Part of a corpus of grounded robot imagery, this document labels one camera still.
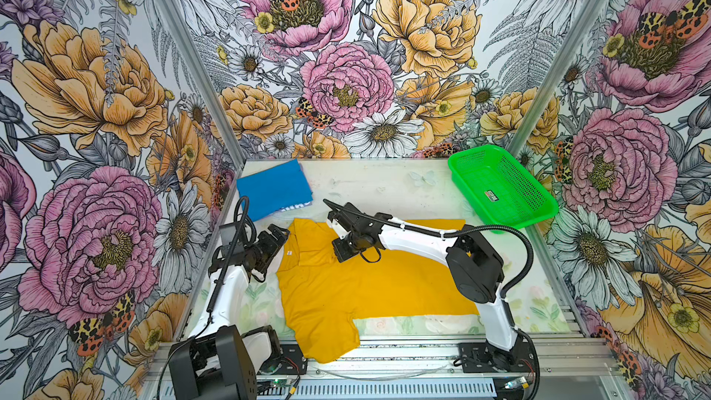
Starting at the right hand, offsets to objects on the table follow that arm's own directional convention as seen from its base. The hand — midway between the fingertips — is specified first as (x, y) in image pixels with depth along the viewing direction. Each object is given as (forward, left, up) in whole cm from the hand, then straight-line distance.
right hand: (339, 260), depth 87 cm
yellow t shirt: (-8, +6, -7) cm, 12 cm away
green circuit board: (-30, +15, -5) cm, 34 cm away
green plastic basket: (+30, -63, -6) cm, 70 cm away
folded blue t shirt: (+33, +27, -5) cm, 43 cm away
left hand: (+2, +17, +4) cm, 17 cm away
